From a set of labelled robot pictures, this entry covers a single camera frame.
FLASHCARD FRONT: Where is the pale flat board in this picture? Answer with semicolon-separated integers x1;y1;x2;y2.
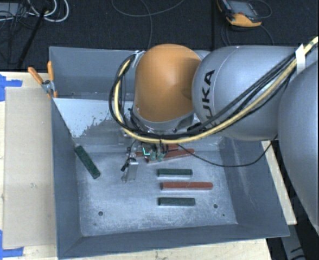
2;87;58;249

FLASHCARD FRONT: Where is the red-brown flat block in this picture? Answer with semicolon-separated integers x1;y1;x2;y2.
135;144;196;162
159;181;214;191

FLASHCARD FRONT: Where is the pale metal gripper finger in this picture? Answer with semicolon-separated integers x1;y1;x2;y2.
120;159;139;184

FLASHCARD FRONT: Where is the dark green flat block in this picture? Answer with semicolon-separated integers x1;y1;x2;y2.
157;168;194;177
74;145;101;180
157;197;196;207

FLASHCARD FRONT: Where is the grey metal bin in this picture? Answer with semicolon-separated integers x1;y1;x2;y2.
48;46;291;259

